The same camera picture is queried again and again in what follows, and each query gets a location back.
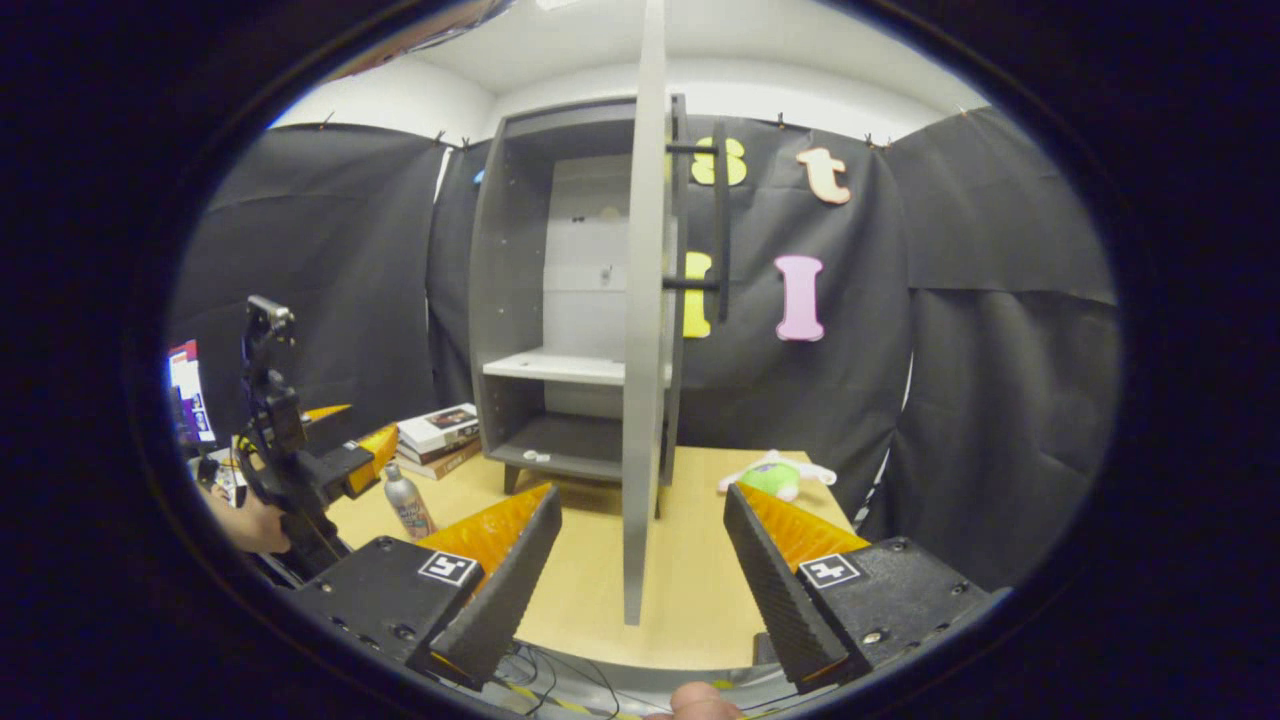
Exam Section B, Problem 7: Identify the white cabinet shelf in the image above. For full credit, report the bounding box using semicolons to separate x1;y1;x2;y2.
483;347;673;389

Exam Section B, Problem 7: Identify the dark grey cabinet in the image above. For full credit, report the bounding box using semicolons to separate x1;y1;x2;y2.
468;95;691;496

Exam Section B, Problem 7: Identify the white portrait cover book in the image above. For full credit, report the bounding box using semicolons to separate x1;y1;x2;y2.
396;403;481;456

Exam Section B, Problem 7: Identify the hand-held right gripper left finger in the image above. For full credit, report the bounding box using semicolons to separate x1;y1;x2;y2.
295;483;564;691

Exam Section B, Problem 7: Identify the black backdrop cloth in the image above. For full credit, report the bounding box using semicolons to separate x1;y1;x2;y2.
165;105;1121;591

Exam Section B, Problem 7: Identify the silver bottle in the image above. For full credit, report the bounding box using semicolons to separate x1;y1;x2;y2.
383;463;438;541

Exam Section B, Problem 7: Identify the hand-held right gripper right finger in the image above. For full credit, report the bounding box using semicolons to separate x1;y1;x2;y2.
722;482;1011;698

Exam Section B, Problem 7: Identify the computer monitor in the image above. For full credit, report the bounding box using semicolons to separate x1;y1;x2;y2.
165;338;218;446

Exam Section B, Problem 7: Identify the beige cabinet door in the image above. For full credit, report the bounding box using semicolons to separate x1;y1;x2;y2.
620;0;691;626

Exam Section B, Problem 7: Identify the green pink plush toy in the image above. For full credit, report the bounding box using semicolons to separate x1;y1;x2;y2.
717;450;838;503

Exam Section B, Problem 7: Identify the dark thin book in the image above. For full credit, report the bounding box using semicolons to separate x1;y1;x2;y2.
398;435;481;466

